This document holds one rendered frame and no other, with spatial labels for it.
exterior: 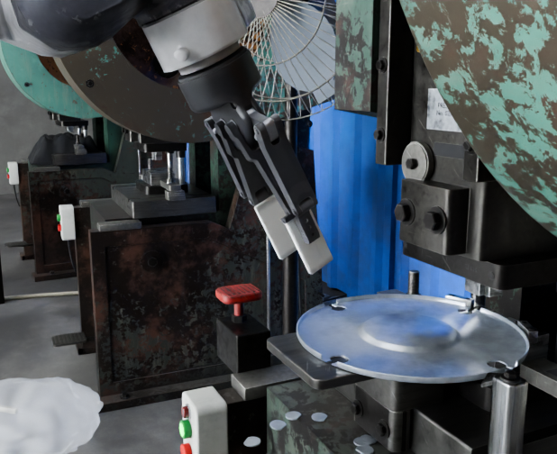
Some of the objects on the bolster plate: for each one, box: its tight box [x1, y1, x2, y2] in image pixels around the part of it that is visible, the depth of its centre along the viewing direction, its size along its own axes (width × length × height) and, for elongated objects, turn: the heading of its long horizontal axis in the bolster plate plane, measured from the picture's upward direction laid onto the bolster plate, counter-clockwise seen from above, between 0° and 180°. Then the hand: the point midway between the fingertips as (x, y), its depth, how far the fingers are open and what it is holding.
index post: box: [488, 370, 528, 454], centre depth 69 cm, size 3×3×10 cm
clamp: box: [377, 270, 421, 295], centre depth 105 cm, size 6×17×10 cm, turn 25°
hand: (294, 236), depth 70 cm, fingers open, 6 cm apart
